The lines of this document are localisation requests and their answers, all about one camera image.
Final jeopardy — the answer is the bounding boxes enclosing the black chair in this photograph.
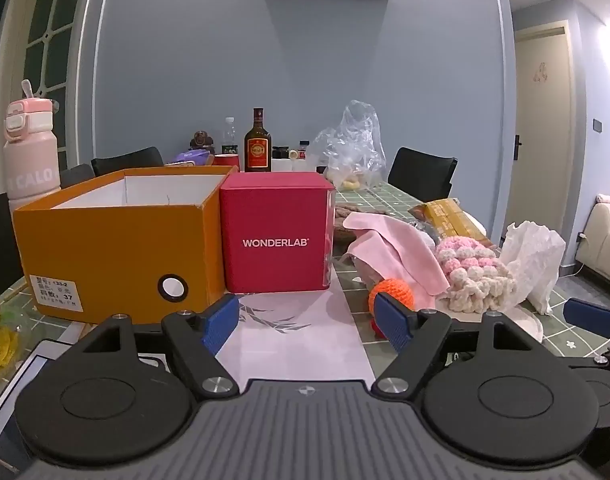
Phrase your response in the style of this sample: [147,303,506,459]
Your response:
[60,163,96,190]
[91,146,164,177]
[387,147,458,203]
[0,192,26,296]

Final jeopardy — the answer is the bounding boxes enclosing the silver laptop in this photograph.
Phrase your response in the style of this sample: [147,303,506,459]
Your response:
[0,337,80,478]

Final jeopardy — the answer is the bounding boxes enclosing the cream door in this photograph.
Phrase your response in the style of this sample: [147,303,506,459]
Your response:
[510,20,578,271]

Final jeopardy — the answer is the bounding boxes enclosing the clear plastic bag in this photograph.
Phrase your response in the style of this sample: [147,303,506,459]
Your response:
[312,100,388,192]

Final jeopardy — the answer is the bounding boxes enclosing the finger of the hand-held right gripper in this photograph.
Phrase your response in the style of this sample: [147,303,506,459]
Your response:
[562,297,610,367]

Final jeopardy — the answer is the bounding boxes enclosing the orange crochet ball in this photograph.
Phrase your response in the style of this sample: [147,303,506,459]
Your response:
[368,278,416,313]

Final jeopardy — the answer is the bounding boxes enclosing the pink cloth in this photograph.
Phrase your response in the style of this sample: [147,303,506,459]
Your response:
[345,211,448,308]

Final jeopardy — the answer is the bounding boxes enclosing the white glass-paned door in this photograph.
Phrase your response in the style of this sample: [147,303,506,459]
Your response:
[0,0,93,186]

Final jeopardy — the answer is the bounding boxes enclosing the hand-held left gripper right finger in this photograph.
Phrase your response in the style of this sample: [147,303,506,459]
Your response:
[371,291,553,401]

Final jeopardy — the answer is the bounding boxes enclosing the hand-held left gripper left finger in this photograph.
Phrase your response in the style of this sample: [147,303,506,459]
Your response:
[60,294,240,397]

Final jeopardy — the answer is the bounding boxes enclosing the pink water bottle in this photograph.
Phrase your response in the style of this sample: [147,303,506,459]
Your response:
[4,80,62,206]

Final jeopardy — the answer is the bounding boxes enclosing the yellow fruit peels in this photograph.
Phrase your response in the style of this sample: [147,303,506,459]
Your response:
[0,295,20,381]

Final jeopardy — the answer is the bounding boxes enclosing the red cube box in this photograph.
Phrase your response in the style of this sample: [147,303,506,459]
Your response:
[219,171,336,293]

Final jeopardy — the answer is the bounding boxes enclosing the white storage box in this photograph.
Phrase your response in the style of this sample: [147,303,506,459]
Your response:
[272,157,326,173]

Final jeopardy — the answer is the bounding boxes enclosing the orange cardboard shoe box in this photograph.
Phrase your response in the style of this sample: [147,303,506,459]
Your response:
[12,167,240,326]

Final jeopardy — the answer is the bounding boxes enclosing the yellow snack packet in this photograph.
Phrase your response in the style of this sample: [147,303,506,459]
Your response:
[409,198,488,241]

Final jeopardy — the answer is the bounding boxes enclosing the purple bag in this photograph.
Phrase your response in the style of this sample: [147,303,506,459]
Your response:
[167,149,213,166]

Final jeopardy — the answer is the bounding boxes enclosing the pink and white chunky knit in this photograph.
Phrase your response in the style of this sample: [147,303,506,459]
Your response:
[435,236,518,313]

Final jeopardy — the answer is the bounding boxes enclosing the green checked tablecloth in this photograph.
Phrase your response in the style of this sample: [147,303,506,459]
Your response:
[0,180,610,411]

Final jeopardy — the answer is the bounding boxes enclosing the brown plush knit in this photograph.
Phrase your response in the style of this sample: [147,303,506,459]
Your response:
[335,203,386,241]

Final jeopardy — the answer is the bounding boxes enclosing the cream sofa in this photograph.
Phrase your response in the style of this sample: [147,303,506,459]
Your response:
[582,195,610,281]

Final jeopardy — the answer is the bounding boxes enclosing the brown liquor bottle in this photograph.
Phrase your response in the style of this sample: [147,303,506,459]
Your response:
[244,107,273,173]

